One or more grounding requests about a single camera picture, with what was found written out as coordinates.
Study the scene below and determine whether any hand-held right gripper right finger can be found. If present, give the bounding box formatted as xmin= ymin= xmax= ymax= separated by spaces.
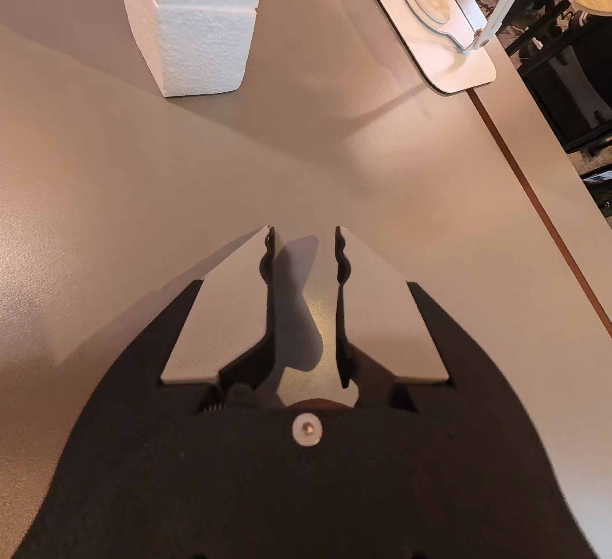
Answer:
xmin=336 ymin=226 xmax=450 ymax=389

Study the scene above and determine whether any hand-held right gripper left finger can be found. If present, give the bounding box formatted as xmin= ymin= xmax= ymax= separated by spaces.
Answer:
xmin=160 ymin=226 xmax=278 ymax=391

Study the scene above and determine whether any black printed bag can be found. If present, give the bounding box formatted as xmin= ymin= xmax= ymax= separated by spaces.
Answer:
xmin=581 ymin=169 xmax=612 ymax=218

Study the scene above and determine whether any black office chair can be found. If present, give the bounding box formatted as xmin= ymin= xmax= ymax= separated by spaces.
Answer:
xmin=516 ymin=19 xmax=612 ymax=154

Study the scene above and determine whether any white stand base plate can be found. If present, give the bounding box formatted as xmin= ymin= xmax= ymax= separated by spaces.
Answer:
xmin=346 ymin=0 xmax=497 ymax=94

